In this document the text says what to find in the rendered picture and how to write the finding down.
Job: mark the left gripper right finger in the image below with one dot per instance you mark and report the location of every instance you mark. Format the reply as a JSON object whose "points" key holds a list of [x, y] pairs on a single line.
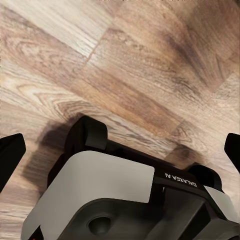
{"points": [[232, 149]]}

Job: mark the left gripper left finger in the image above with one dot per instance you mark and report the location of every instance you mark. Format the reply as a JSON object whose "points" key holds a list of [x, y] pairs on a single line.
{"points": [[12, 150]]}

